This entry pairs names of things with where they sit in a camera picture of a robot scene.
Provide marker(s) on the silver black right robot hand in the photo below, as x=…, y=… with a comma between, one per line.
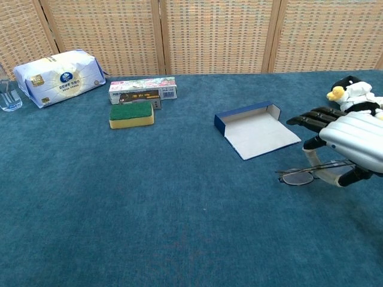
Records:
x=356, y=137

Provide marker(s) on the thin-framed eyeglasses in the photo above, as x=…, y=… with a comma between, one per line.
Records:
x=296, y=178

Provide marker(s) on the blue glasses case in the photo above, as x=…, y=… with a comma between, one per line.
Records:
x=260, y=137

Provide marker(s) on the black white penguin plush toy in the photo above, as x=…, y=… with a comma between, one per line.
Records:
x=359, y=89

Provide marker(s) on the woven bamboo folding screen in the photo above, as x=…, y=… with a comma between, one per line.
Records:
x=209, y=36

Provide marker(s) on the blue carpet table mat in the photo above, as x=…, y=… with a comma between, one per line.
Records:
x=149, y=194

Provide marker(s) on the small dark brown box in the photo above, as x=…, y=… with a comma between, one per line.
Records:
x=140, y=96

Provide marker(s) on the long floral print box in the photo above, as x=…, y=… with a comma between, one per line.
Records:
x=140, y=84

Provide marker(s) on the green and yellow sponge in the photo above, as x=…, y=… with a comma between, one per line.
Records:
x=131, y=115

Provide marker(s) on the white tissue paper pack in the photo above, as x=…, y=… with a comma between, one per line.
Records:
x=60, y=79

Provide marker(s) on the clear glass cup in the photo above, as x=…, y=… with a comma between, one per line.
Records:
x=10, y=98

